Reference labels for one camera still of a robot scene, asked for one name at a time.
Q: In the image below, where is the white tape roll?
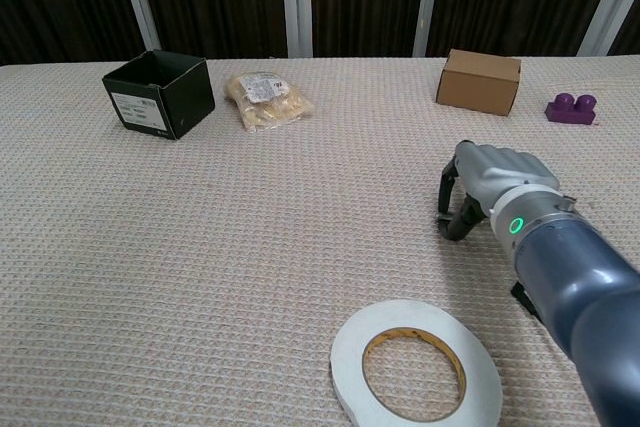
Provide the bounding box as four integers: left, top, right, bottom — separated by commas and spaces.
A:
328, 299, 504, 427

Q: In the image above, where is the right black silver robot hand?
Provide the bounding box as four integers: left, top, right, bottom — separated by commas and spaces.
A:
435, 140, 561, 242

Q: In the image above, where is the brown closed cardboard box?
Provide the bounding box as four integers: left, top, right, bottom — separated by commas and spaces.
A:
434, 48, 523, 117

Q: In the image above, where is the clear bag of beige snacks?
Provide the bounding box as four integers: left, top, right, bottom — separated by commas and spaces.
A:
222, 71, 315, 134

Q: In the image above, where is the beige woven tablecloth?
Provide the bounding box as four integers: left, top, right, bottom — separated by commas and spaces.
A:
0, 55, 640, 427

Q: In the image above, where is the black open cardboard box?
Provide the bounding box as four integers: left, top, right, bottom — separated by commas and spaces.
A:
101, 49, 216, 142

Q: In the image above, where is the purple toy building brick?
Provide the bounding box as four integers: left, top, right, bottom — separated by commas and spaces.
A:
544, 92, 600, 126

